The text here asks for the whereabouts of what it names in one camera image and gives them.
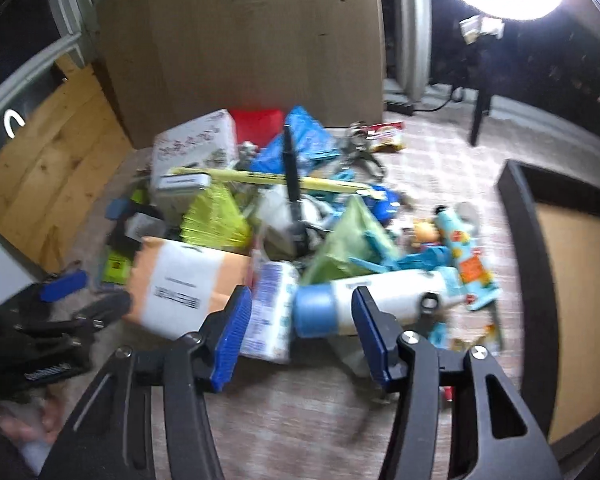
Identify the black pen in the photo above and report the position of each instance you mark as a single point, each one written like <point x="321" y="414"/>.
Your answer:
<point x="291" y="170"/>

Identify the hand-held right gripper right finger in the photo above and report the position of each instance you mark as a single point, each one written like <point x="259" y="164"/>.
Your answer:
<point x="367" y="330"/>

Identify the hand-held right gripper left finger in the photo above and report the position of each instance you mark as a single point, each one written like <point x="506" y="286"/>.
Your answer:
<point x="232" y="330"/>

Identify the white bottle with blue cap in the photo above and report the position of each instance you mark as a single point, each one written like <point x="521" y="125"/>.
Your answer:
<point x="325" y="305"/>

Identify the colourful printed tube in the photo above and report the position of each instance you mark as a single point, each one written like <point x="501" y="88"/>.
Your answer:
<point x="462" y="250"/>

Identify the yellow green shuttlecock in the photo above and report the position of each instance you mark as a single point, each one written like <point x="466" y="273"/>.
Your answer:
<point x="215" y="220"/>

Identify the grey window frame post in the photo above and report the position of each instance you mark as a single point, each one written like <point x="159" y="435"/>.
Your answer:
<point x="412" y="30"/>

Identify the grey white box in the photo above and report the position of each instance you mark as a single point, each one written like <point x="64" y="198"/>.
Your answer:
<point x="182" y="182"/>

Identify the small toy figure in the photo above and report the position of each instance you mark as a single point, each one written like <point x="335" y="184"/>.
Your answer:
<point x="425" y="232"/>

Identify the black container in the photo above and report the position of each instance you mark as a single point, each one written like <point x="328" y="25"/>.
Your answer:
<point x="517" y="220"/>

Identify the black power strip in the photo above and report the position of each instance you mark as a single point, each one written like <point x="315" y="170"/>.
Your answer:
<point x="397" y="106"/>

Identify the white printed box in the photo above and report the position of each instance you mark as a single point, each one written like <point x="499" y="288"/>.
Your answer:
<point x="195" y="140"/>

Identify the metal eyelash curler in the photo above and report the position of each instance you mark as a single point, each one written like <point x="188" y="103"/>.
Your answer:
<point x="360" y="152"/>

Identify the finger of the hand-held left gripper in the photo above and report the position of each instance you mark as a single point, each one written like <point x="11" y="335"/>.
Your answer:
<point x="100" y="310"/>
<point x="62" y="285"/>

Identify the blue tape measure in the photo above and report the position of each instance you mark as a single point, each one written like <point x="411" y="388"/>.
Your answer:
<point x="387" y="205"/>

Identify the pine wood board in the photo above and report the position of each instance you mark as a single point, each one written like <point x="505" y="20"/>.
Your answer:
<point x="45" y="170"/>

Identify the white tissue packet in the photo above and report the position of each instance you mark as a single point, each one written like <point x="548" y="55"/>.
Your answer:
<point x="272" y="310"/>

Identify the light blue clothespin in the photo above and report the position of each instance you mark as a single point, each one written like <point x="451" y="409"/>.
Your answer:
<point x="415" y="260"/>

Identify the blue wipes packet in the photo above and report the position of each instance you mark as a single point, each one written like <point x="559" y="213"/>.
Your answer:
<point x="310" y="135"/>

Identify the cardboard box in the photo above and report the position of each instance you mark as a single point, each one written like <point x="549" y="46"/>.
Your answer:
<point x="240" y="50"/>

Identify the green plastic bag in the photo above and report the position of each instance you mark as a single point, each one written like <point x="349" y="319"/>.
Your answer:
<point x="350" y="240"/>

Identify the red pouch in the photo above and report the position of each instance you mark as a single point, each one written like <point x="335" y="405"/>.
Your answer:
<point x="255" y="122"/>

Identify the orange packet with white label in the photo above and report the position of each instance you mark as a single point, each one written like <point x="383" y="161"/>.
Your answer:
<point x="180" y="280"/>

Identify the yellow green label packet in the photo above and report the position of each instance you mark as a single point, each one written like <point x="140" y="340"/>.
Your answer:
<point x="117" y="265"/>

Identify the coffee sachet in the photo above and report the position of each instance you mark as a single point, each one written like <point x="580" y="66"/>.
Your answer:
<point x="386" y="136"/>

